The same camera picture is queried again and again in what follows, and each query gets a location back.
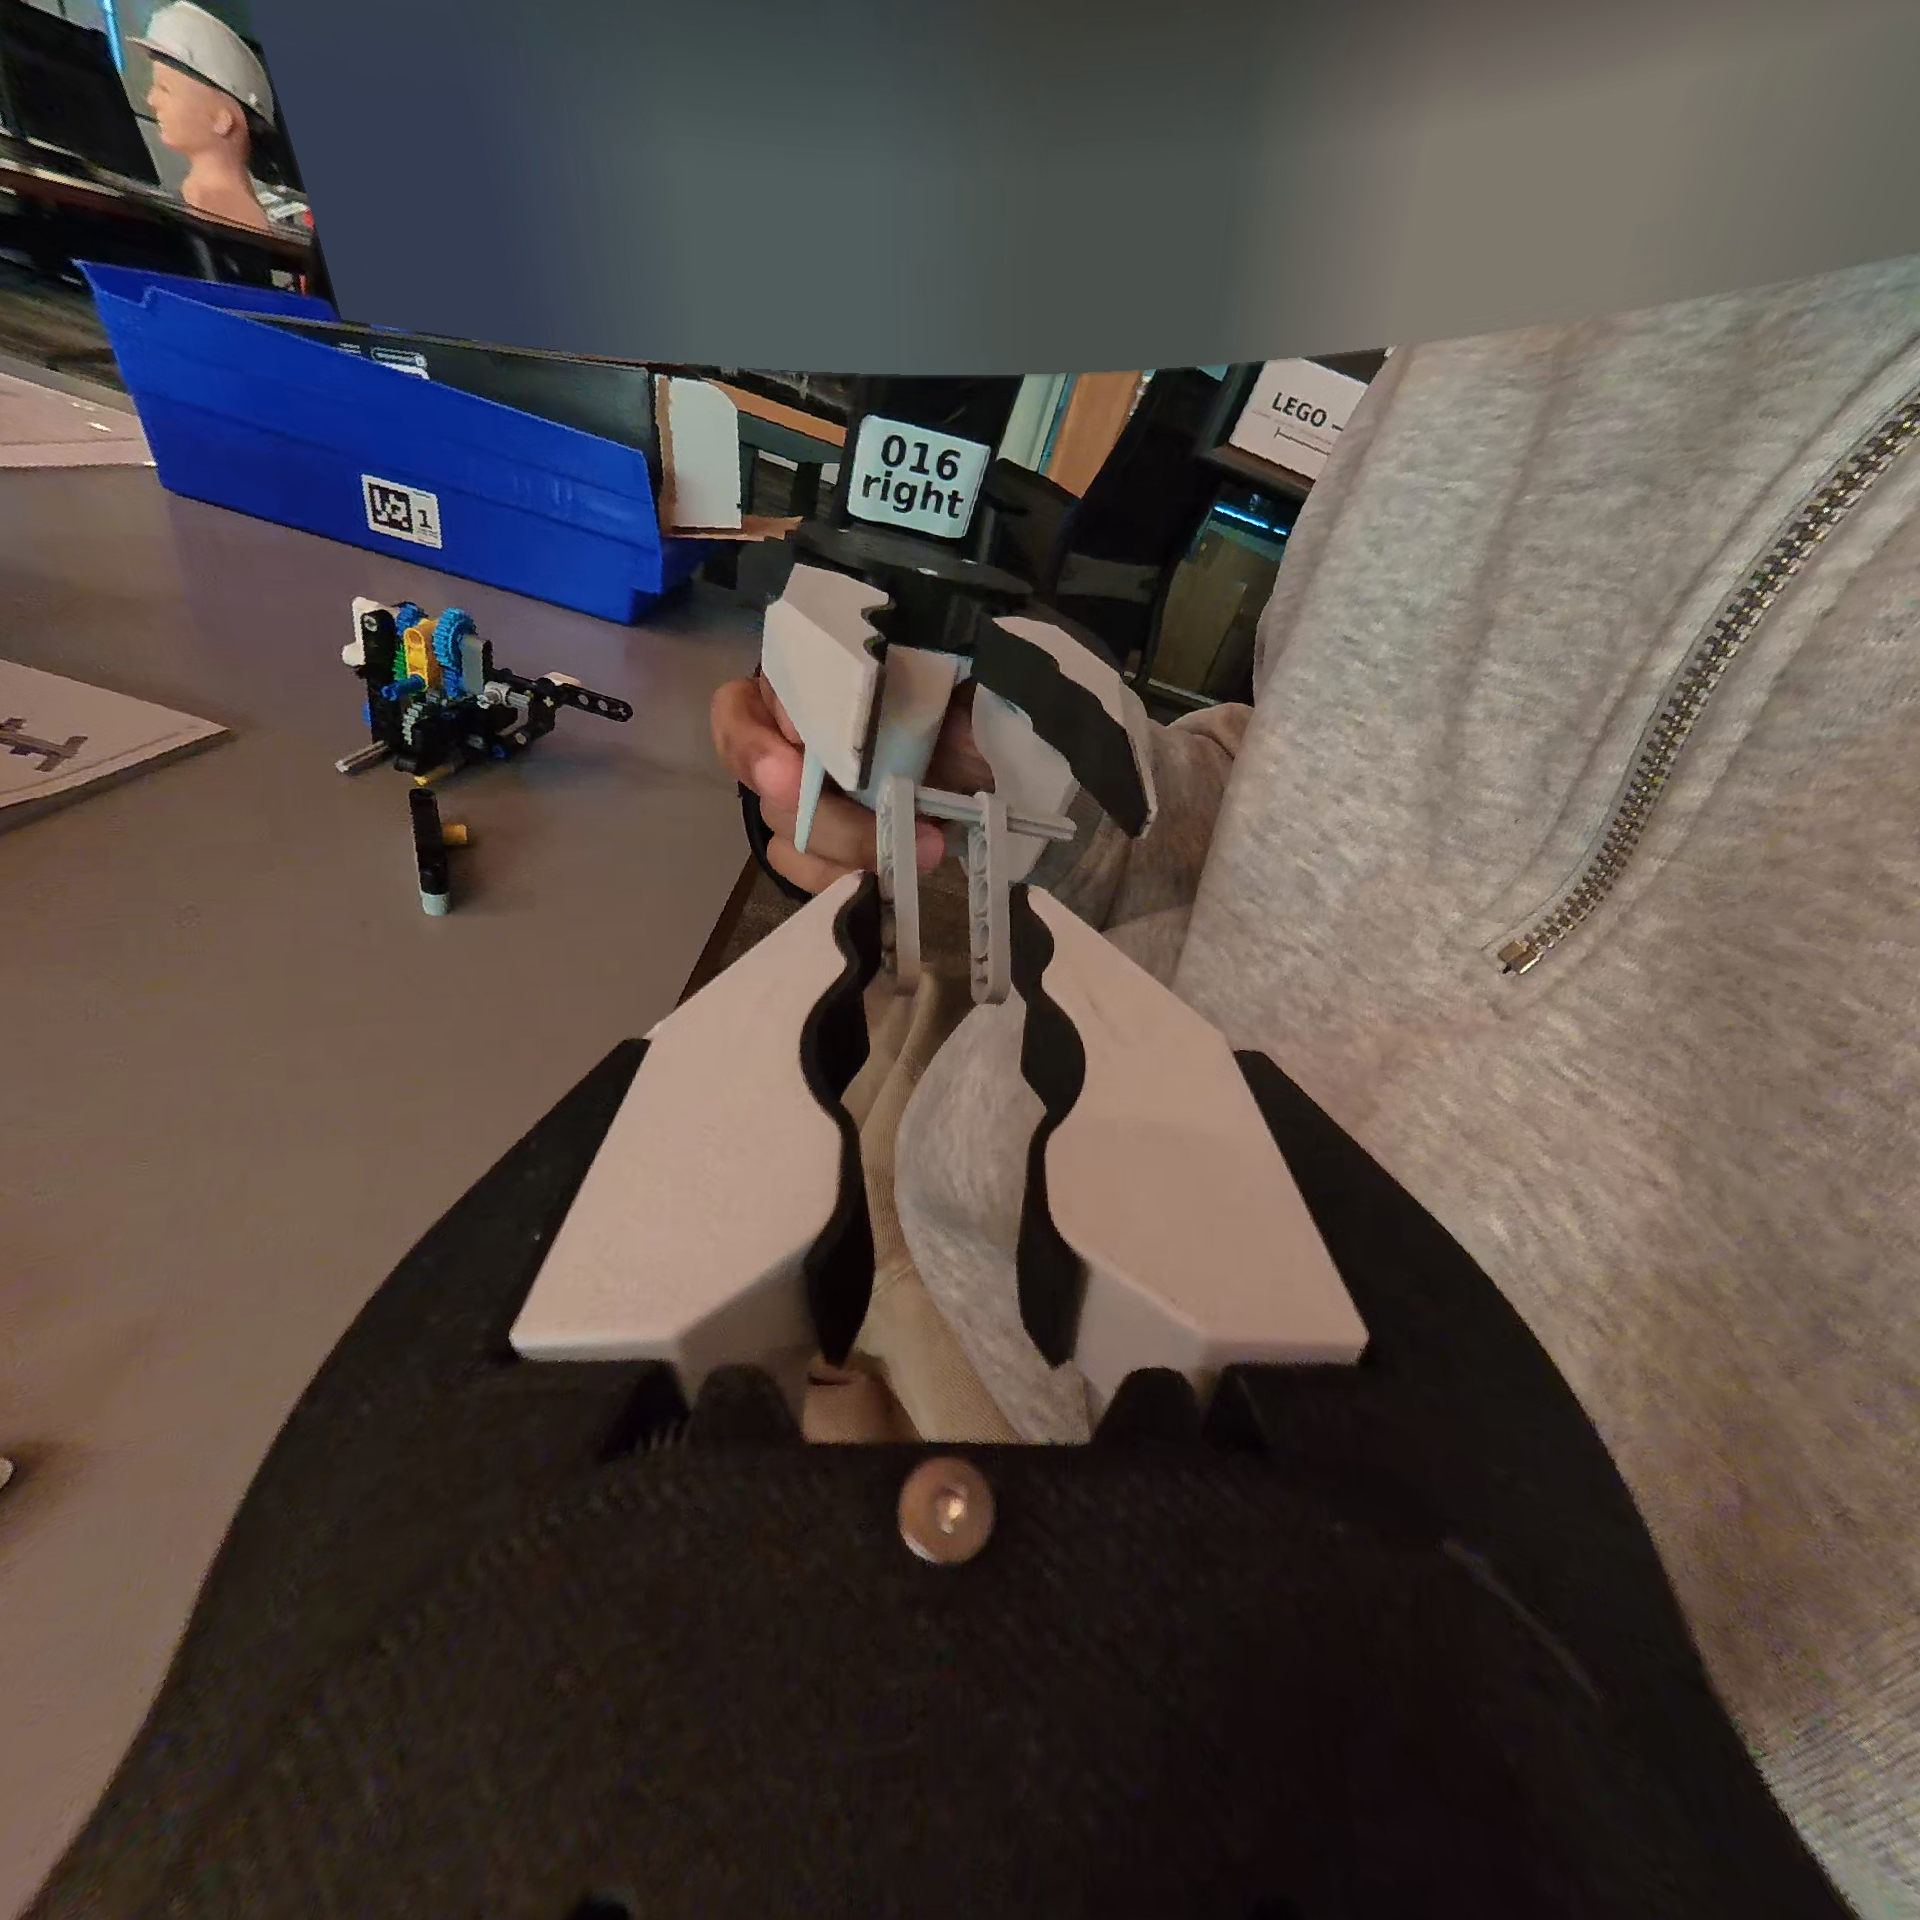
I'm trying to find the blue plastic bin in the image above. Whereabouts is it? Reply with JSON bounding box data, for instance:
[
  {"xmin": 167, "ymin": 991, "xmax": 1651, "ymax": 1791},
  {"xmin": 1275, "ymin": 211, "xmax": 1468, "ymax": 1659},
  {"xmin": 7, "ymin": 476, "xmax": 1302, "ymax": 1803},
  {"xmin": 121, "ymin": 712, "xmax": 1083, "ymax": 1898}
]
[{"xmin": 78, "ymin": 258, "xmax": 712, "ymax": 626}]

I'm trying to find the small black lego connector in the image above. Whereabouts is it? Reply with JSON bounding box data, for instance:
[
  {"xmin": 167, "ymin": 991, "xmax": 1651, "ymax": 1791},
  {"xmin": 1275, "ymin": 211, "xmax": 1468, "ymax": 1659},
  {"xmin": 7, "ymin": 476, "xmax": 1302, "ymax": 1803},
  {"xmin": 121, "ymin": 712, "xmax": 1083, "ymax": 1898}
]
[{"xmin": 407, "ymin": 784, "xmax": 476, "ymax": 920}]

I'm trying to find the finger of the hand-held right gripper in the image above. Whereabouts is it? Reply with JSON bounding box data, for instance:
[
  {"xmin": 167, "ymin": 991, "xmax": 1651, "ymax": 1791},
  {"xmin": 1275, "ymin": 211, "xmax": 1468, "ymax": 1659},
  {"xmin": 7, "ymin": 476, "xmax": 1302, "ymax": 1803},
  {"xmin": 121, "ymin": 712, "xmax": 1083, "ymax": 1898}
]
[
  {"xmin": 967, "ymin": 609, "xmax": 1161, "ymax": 889},
  {"xmin": 759, "ymin": 562, "xmax": 963, "ymax": 858}
]

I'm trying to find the white hard hat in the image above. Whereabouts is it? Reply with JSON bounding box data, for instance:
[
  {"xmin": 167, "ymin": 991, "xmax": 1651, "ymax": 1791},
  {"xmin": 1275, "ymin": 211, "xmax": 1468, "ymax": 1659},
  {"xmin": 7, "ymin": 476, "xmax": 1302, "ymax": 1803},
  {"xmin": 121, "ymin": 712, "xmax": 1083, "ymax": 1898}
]
[{"xmin": 128, "ymin": 0, "xmax": 281, "ymax": 130}]

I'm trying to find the lego instruction booklet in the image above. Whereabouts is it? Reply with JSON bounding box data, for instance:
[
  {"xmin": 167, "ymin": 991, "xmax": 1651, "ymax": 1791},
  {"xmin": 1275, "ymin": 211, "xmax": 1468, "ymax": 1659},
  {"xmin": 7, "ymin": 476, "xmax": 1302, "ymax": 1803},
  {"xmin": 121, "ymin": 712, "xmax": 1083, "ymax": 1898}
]
[{"xmin": 0, "ymin": 660, "xmax": 233, "ymax": 837}]

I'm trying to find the person's right hand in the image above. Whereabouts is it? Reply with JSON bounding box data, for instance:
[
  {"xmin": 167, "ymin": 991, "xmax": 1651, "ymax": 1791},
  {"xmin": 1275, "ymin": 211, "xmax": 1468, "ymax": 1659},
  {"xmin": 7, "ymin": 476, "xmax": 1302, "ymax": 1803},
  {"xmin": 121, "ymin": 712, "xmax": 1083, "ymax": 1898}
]
[{"xmin": 712, "ymin": 675, "xmax": 951, "ymax": 897}]

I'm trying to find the colourful lego gear assembly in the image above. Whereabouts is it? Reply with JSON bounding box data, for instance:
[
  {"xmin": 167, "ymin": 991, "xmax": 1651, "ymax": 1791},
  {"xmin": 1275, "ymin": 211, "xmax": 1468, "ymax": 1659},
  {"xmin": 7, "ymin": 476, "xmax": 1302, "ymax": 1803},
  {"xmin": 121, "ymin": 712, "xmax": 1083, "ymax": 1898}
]
[{"xmin": 337, "ymin": 594, "xmax": 635, "ymax": 789}]

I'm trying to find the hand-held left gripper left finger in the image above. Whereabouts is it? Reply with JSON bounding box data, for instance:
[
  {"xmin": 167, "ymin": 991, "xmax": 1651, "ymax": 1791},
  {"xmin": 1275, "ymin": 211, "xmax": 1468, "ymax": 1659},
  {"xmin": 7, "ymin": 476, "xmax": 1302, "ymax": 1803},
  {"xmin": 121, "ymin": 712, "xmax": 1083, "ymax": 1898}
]
[{"xmin": 511, "ymin": 871, "xmax": 890, "ymax": 1409}]

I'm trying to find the grey lego beam assembly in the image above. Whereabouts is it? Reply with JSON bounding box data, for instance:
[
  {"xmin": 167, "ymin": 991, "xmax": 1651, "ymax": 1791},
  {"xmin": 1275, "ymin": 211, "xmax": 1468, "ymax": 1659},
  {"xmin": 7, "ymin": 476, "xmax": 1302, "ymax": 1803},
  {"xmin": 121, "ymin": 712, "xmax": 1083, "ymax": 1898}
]
[{"xmin": 878, "ymin": 773, "xmax": 1082, "ymax": 1009}]

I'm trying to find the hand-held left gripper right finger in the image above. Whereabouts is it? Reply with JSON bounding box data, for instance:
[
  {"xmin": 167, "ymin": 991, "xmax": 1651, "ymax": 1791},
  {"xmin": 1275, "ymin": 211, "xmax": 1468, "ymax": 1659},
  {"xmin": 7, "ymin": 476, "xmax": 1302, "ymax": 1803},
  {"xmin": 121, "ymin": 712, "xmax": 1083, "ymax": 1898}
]
[{"xmin": 1014, "ymin": 884, "xmax": 1371, "ymax": 1409}]

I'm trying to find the white paper sign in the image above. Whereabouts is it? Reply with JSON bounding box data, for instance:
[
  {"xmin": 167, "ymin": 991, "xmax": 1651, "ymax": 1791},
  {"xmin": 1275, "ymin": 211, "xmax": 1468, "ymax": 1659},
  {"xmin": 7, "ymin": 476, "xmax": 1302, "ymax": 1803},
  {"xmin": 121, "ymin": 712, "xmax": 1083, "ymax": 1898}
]
[{"xmin": 1228, "ymin": 356, "xmax": 1377, "ymax": 461}]

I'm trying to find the person's right forearm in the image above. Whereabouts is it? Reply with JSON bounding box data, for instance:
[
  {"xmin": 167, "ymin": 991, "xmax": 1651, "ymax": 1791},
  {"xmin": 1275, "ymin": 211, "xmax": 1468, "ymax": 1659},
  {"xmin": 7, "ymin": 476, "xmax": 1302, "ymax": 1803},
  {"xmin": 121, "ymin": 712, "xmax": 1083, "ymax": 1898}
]
[{"xmin": 1035, "ymin": 698, "xmax": 1278, "ymax": 977}]

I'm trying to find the mannequin head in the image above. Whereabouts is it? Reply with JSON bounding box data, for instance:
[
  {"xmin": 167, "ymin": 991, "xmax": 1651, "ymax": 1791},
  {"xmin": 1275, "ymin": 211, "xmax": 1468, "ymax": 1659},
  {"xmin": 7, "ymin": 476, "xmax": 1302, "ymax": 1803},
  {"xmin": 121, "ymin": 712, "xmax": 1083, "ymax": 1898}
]
[{"xmin": 151, "ymin": 66, "xmax": 281, "ymax": 236}]

